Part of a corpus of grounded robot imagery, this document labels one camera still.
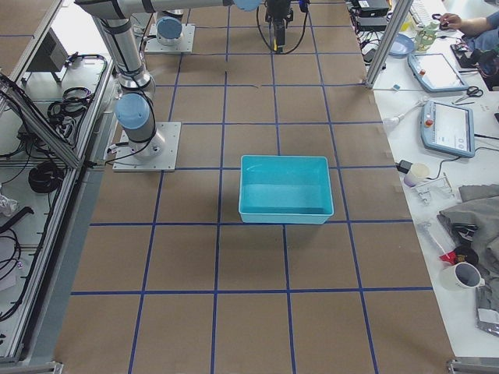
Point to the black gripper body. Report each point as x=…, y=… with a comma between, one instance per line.
x=278, y=9

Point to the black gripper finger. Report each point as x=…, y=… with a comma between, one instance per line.
x=274, y=31
x=281, y=36

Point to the person's hand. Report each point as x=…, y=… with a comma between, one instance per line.
x=450, y=21

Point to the upper teach pendant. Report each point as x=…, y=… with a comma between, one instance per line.
x=435, y=73

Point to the teach pendant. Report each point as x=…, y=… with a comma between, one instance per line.
x=447, y=128
x=435, y=73

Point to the light blue plastic bin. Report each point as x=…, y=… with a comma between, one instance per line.
x=276, y=189

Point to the lower teach pendant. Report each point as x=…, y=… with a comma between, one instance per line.
x=447, y=128

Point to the grey cloth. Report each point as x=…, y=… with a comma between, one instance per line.
x=479, y=208

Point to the white mug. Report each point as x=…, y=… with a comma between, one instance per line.
x=461, y=276

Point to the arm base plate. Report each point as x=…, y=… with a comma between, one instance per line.
x=171, y=46
x=159, y=155

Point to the aluminium frame post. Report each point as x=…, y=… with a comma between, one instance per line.
x=394, y=25

